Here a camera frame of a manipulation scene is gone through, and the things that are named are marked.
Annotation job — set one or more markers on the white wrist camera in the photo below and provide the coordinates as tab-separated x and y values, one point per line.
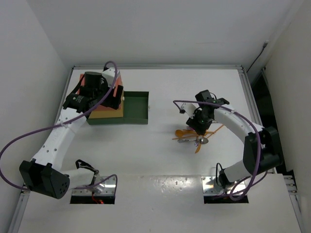
188	108
109	75

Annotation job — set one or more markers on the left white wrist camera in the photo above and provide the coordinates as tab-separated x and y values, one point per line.
109	75

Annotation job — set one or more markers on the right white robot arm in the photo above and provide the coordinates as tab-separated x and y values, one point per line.
262	147

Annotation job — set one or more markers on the metal base plate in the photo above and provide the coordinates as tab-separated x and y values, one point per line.
210	188
103	187

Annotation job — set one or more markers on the orange plastic knife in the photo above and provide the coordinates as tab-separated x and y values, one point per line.
198	147

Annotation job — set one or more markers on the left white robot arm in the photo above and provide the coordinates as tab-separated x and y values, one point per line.
42	174

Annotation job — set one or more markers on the orange chopstick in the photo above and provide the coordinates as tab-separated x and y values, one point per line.
215	131

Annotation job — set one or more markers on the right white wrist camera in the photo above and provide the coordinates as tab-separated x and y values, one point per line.
188	108

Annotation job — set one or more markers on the pink metallic fork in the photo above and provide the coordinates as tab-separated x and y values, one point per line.
188	127

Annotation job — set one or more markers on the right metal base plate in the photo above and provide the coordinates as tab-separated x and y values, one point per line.
210	188

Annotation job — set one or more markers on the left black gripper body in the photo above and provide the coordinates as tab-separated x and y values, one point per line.
99	94

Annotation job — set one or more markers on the green bottom drawer box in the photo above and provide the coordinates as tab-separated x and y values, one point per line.
135	110

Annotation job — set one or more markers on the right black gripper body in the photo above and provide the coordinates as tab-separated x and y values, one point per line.
199	122

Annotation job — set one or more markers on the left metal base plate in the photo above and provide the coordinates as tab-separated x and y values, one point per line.
103	187

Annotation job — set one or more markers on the orange plastic spoon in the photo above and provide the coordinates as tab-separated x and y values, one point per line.
181	133

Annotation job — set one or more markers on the silver metal spoon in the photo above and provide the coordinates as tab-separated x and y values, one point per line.
197	141

